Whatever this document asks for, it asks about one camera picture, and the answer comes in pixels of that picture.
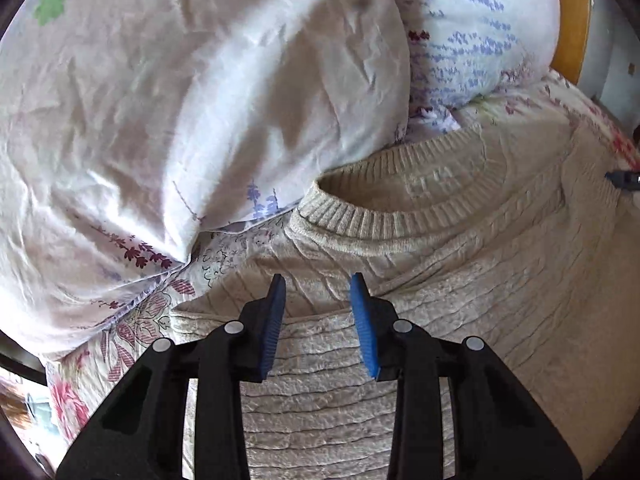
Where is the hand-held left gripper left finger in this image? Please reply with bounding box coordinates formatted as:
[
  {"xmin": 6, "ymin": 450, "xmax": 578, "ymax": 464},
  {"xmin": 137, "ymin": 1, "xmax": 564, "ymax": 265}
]
[{"xmin": 56, "ymin": 274, "xmax": 287, "ymax": 480}]

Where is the floral bed sheet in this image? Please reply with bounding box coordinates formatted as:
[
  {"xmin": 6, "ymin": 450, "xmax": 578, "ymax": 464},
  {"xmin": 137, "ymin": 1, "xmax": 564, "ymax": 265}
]
[{"xmin": 45, "ymin": 67, "xmax": 640, "ymax": 480}]

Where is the beige cable-knit sweater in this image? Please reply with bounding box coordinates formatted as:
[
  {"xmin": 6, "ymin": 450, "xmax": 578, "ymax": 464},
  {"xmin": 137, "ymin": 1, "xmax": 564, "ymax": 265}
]
[{"xmin": 169, "ymin": 119, "xmax": 627, "ymax": 480}]

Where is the pale pink floral pillow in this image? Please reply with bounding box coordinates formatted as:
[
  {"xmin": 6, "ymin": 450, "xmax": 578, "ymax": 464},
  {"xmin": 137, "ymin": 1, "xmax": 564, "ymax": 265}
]
[{"xmin": 0, "ymin": 0, "xmax": 412, "ymax": 357}]

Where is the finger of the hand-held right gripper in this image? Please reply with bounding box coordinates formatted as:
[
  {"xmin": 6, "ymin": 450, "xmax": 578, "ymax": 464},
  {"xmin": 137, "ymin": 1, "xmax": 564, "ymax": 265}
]
[{"xmin": 605, "ymin": 170, "xmax": 640, "ymax": 192}]

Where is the white pillow with purple flowers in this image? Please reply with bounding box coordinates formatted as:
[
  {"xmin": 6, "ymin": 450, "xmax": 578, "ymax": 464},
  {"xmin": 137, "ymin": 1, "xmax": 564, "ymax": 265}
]
[{"xmin": 391, "ymin": 0, "xmax": 561, "ymax": 143}]

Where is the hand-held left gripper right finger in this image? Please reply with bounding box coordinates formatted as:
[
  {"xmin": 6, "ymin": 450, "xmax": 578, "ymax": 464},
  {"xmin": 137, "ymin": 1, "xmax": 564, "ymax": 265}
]
[{"xmin": 349, "ymin": 273, "xmax": 582, "ymax": 480}]

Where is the wooden headboard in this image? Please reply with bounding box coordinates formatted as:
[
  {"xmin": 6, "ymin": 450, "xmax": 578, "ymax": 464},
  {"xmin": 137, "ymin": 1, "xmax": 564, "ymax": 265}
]
[{"xmin": 547, "ymin": 0, "xmax": 592, "ymax": 86}]

